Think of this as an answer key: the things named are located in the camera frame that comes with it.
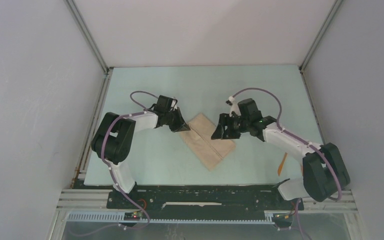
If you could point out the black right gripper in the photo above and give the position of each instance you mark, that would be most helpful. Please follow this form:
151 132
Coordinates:
220 133

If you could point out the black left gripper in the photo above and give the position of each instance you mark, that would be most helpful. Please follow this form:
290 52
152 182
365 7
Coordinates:
181 125

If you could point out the beige cloth napkin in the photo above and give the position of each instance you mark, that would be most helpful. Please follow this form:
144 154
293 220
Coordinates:
209 151

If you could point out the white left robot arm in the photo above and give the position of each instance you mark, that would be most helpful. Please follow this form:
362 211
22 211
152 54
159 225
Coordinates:
113 139

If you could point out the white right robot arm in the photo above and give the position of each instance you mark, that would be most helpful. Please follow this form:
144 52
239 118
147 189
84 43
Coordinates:
323 170

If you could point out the orange plastic knife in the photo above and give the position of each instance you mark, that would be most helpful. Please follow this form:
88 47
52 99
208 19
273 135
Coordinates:
281 165

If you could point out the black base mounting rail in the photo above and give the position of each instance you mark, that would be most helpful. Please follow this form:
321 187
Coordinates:
230 195

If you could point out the aluminium corner frame post right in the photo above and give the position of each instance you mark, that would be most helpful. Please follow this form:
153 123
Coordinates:
321 33

